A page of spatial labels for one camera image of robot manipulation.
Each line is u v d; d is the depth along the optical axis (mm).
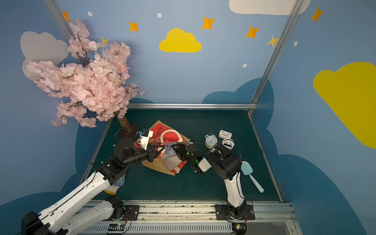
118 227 726
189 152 768
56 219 400
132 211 752
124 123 984
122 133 1079
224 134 1044
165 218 735
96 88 602
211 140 988
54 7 689
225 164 546
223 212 707
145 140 639
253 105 1155
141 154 626
